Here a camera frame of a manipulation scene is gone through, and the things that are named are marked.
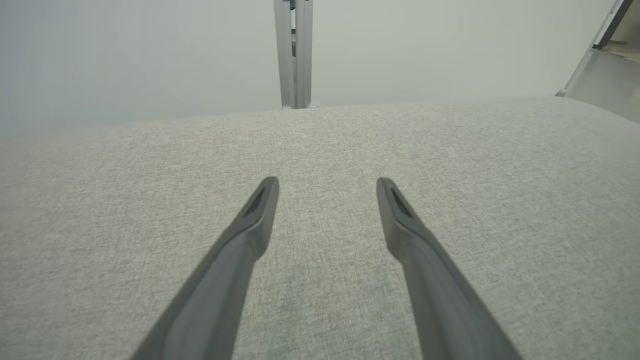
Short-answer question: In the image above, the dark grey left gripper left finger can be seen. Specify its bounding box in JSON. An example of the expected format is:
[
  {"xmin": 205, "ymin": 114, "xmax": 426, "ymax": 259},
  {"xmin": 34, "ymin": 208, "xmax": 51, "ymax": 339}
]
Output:
[{"xmin": 130, "ymin": 176, "xmax": 280, "ymax": 360}]

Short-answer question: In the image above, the grey double metal post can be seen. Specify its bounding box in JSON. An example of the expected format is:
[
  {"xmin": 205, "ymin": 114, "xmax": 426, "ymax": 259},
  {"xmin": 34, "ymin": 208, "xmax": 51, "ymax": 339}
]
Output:
[{"xmin": 273, "ymin": 0, "xmax": 321, "ymax": 110}]

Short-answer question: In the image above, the grey fabric sofa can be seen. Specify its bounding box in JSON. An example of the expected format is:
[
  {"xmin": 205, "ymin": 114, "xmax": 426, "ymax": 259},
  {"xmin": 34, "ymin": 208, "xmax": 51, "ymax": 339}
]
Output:
[{"xmin": 0, "ymin": 96, "xmax": 640, "ymax": 360}]

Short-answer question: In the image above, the grey metal frame panel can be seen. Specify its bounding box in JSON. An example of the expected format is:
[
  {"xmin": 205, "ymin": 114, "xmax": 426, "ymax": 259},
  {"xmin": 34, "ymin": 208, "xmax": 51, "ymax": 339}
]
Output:
[{"xmin": 555, "ymin": 0, "xmax": 640, "ymax": 126}]

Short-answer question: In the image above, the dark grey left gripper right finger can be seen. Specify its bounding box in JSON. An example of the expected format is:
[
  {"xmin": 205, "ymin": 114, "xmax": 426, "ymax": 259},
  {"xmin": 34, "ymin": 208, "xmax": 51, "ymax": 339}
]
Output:
[{"xmin": 376, "ymin": 177, "xmax": 524, "ymax": 360}]

